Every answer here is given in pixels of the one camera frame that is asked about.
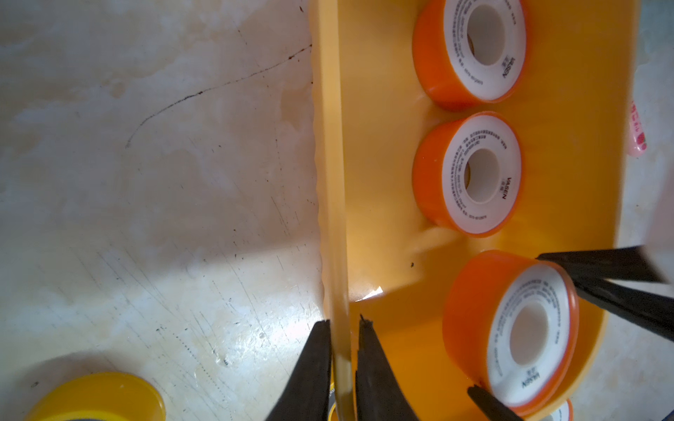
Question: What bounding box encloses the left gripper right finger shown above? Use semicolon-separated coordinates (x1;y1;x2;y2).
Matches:
356;317;419;420

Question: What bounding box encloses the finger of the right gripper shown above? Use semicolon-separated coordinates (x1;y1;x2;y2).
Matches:
536;246;673;341
467;385;523;421

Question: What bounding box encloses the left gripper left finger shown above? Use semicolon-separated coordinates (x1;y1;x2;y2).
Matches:
266;320;332;420

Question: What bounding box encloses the yellow plastic storage box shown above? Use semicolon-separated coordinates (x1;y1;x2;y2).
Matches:
306;1;640;420

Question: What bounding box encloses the spoon with pink handle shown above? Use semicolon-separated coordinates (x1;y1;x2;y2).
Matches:
627;101;648;157

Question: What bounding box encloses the orange tape roll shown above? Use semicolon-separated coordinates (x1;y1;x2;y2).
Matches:
412;1;528;112
542;399;574;421
412;112;524;238
442;250;579;417

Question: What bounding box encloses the yellow black tape roll left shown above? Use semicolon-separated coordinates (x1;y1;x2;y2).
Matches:
25;372;167;420

